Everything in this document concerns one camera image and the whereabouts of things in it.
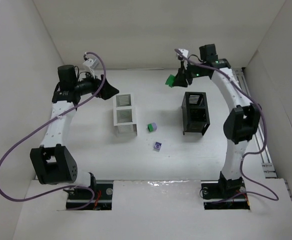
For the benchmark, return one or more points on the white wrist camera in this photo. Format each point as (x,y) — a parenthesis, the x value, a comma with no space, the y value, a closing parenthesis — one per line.
(182,55)
(90,63)

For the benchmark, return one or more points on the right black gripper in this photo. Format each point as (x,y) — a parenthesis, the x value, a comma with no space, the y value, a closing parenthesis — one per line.
(185,75)

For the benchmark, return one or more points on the aluminium rail right side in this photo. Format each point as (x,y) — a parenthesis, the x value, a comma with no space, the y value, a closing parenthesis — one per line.
(266,162)

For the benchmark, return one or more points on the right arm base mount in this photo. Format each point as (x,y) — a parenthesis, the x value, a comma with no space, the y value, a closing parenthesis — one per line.
(215,199)

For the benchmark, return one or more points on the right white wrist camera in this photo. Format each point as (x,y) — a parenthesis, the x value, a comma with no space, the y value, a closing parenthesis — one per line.
(182,55)

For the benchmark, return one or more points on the green lego cube top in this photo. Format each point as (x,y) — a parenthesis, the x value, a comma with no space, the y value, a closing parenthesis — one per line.
(170,81)

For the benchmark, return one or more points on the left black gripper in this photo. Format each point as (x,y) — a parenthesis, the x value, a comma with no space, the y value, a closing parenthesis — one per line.
(101,87)

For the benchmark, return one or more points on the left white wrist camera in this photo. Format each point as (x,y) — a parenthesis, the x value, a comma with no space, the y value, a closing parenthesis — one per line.
(90,63)

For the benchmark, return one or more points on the white two-cell container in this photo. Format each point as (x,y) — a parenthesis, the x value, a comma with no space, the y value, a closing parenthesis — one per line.
(124,114)

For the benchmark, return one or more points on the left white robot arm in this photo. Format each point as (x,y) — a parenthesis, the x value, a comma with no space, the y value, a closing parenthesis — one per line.
(52,161)

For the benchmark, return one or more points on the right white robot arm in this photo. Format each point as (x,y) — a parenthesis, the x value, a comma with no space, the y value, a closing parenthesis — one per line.
(240,125)

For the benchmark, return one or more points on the purple lego square brick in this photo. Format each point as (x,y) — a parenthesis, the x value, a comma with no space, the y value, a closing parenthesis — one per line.
(157,146)

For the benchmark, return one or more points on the white foam front board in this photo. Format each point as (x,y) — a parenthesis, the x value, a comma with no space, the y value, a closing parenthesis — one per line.
(153,210)

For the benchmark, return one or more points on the black two-cell container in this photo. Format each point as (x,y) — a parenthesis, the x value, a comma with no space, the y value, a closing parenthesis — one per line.
(195,113)

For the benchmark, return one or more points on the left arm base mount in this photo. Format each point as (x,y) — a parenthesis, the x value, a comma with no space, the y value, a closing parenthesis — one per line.
(102,200)

